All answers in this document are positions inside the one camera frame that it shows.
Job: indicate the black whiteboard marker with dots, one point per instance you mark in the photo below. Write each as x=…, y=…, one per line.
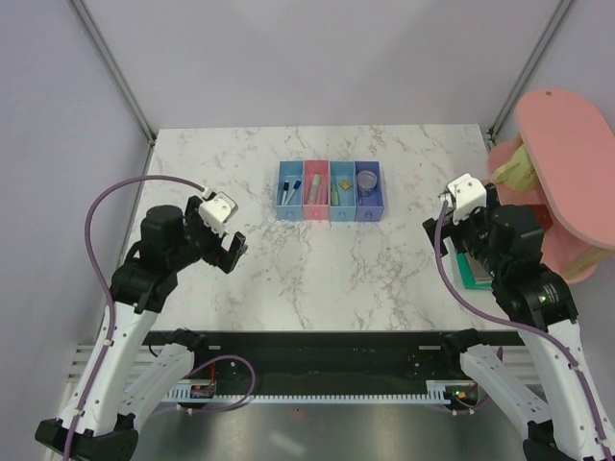
x=286, y=193

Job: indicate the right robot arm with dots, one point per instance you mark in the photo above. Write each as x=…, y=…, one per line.
x=533, y=326

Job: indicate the green book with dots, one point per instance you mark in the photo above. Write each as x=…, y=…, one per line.
x=468, y=273

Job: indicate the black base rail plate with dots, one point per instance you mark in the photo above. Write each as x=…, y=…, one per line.
x=309, y=362

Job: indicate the pink wooden shelf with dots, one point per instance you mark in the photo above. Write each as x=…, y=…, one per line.
x=571, y=147

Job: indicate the light blue left bin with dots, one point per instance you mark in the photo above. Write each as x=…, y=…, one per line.
x=290, y=171

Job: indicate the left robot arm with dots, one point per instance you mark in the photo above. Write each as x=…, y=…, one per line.
x=125, y=317

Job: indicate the blue whiteboard marker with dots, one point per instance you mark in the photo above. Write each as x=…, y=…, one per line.
x=296, y=186

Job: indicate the dark blue plastic bin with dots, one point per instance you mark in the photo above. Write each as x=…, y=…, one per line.
x=370, y=208

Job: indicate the yellow cup on shelf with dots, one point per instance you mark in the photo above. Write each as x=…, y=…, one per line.
x=518, y=173

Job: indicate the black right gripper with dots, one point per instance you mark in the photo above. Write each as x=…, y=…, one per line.
x=448, y=226

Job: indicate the teal blue plastic bin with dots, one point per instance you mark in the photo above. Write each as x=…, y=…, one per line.
x=344, y=171

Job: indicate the aluminium frame rails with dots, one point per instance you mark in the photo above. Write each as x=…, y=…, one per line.
x=130, y=372

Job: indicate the green correction tape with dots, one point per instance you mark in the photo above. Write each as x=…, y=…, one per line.
x=314, y=189
x=334, y=196

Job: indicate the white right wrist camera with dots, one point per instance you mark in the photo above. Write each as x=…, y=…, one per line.
x=463, y=195

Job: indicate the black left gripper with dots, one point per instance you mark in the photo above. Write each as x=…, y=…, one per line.
x=219, y=255

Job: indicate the brown cube on shelf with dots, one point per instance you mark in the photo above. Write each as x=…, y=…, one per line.
x=542, y=216

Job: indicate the pink correction tape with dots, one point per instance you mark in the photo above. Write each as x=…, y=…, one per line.
x=322, y=197

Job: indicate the pink plastic bin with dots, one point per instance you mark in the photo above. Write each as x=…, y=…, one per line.
x=312, y=167

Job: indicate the clear jar of clips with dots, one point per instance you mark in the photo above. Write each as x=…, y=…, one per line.
x=367, y=182

